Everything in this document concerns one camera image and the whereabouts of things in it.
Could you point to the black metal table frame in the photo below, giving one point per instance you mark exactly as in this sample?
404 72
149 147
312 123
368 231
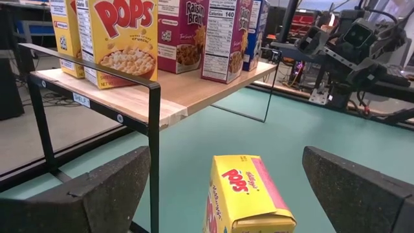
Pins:
97 144

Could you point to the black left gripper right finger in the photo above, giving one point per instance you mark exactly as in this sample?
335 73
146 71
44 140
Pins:
355 207

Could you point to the black floor bin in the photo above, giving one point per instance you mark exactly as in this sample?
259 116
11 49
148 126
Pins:
9 90

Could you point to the yellow Corn Pops cereal box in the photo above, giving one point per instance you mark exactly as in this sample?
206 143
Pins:
246 194
66 39
123 42

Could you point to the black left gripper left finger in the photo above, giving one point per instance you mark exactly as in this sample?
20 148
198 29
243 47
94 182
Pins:
81 210

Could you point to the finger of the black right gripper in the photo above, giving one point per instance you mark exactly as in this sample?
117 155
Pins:
312 40
368 72

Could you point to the blue Frosted Flakes cereal box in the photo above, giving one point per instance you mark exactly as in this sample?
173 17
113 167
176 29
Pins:
257 32

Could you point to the red storage rack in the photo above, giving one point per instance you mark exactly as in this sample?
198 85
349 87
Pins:
304 22

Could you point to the wooden shelf black metal frame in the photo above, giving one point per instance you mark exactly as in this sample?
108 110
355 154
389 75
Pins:
155 94

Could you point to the white shelf label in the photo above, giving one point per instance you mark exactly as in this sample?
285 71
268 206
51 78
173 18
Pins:
81 100

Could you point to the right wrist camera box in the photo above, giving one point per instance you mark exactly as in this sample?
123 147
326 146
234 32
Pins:
357 34

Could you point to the grey metal bracket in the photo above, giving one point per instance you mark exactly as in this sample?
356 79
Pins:
318 95

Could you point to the black vertical post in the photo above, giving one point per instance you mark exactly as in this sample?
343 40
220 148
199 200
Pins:
288 19

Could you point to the magenta Raisin Bran cereal box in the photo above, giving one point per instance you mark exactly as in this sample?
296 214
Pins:
181 39
226 42

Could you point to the dark bench top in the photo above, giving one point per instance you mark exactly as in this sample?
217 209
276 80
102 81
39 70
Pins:
291 50

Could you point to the blue cabinet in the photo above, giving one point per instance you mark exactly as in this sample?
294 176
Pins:
35 27

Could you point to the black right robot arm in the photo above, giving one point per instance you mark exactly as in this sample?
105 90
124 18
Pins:
398 85

